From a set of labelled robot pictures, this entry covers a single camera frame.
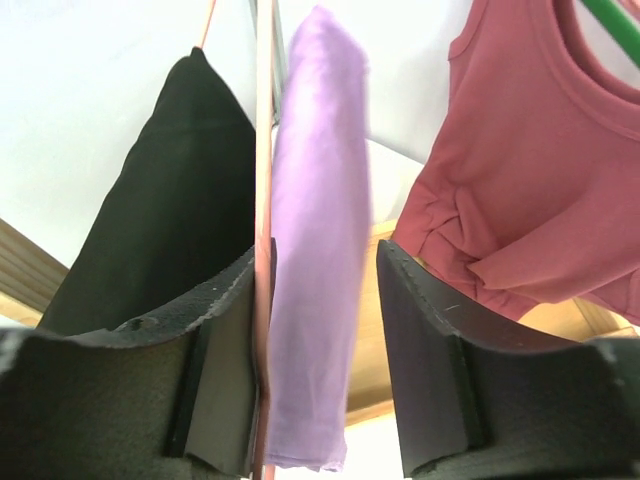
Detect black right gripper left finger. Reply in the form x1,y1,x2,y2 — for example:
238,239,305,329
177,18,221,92
1,252,258,479

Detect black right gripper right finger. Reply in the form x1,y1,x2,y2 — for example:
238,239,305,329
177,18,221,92
376,240,639,478

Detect pink wire hanger with trousers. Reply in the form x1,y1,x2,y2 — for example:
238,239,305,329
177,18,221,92
250,0,275,479

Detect purple trousers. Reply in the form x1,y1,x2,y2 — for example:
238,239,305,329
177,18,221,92
266,6,371,472

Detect green hanger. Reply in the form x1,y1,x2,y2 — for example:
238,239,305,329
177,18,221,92
581,0,639,58

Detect black garment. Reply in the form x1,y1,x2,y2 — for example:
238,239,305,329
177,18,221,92
40,48,255,336

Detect wooden clothes rack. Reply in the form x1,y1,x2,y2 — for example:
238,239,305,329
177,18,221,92
1,220,639,425

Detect maroon tank top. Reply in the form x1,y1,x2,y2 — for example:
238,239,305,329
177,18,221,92
393,1,639,322

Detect pink wire hanger with black garment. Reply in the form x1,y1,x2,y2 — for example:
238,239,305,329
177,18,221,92
197,0,217,49

